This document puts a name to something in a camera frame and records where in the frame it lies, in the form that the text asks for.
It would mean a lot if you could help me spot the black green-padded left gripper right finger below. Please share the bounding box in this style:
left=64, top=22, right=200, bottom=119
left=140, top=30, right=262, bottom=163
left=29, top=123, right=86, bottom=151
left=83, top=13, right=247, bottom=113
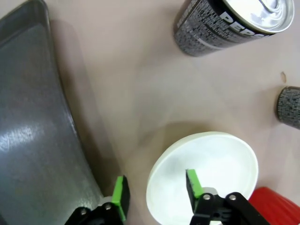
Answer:
left=185, top=169, right=270, bottom=225

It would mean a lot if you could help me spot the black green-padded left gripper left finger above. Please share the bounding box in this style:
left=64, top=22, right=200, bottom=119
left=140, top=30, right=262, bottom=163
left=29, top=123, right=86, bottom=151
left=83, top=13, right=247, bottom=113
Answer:
left=61, top=175, right=131, bottom=225

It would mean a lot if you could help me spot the white round bowl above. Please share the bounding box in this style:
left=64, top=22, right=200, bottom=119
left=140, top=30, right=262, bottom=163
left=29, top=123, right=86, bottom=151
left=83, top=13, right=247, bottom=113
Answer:
left=145, top=131, right=259, bottom=225

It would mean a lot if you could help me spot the red plastic cup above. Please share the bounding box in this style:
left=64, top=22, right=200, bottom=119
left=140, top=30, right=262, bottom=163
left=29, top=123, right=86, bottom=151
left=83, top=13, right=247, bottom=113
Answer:
left=247, top=187, right=300, bottom=225

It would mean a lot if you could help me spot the black Pepsi can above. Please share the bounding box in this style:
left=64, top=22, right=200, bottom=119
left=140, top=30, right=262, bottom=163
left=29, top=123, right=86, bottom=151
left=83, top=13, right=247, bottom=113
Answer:
left=172, top=0, right=295, bottom=58
left=275, top=86, right=300, bottom=131

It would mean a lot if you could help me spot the brown plastic serving tray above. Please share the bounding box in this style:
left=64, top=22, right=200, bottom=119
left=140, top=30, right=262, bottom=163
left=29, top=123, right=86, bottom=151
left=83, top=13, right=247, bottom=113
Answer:
left=0, top=0, right=106, bottom=225

